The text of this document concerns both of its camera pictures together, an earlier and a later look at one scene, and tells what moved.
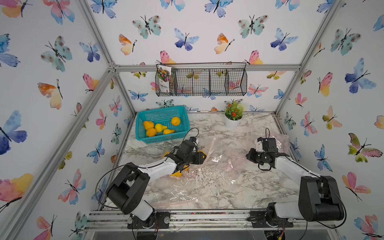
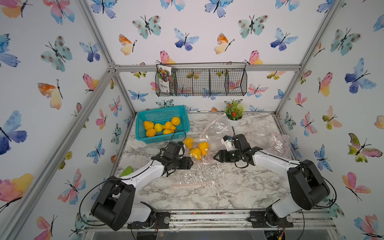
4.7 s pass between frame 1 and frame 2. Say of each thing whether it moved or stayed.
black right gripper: moved
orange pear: stayed
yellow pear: stayed
